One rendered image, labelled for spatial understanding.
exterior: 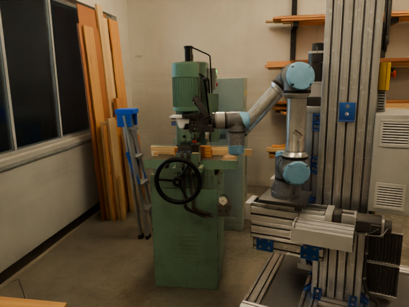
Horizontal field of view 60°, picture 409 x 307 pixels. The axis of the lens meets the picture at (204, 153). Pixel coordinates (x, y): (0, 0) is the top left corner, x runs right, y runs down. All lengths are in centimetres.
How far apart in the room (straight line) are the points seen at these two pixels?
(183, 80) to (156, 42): 257
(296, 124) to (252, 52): 305
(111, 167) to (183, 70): 167
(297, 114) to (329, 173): 45
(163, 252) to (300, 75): 152
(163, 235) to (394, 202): 140
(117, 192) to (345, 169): 242
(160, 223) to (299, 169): 114
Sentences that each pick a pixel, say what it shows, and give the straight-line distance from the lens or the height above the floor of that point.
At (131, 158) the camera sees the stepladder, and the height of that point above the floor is 74.
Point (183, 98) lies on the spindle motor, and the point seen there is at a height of 128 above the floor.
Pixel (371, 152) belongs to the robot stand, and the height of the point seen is 104.
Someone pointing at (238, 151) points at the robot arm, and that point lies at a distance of 158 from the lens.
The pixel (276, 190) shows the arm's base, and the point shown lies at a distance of 182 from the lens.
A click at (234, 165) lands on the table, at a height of 86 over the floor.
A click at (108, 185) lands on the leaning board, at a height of 37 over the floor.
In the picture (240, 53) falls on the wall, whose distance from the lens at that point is 460.
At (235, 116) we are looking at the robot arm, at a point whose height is 124.
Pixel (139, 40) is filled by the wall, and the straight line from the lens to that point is 490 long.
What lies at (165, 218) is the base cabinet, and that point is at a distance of 241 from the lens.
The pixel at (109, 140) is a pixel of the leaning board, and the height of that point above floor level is 83.
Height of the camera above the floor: 139
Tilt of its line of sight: 12 degrees down
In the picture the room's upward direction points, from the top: 1 degrees counter-clockwise
